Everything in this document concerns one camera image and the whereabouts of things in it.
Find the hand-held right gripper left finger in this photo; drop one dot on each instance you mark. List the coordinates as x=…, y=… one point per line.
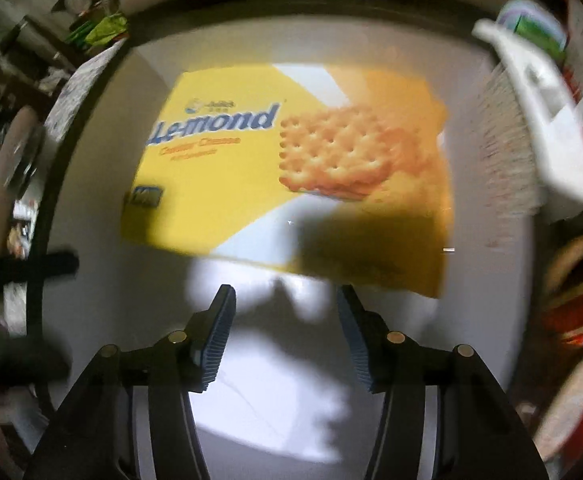
x=217, y=340

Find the grey patterned blanket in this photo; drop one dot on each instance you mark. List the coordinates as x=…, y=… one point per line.
x=88, y=85

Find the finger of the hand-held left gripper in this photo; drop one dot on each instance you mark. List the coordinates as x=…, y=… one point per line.
x=46, y=266

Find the green snack bag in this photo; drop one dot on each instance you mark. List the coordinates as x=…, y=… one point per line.
x=98, y=30

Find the yellow cracker box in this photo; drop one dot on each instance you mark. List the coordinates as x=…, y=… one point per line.
x=231, y=195

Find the red snack packet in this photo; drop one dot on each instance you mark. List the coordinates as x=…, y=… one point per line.
x=579, y=305

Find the green white packet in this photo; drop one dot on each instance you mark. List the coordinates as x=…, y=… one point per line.
x=536, y=25

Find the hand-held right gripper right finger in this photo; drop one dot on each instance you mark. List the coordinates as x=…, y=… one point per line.
x=357, y=340

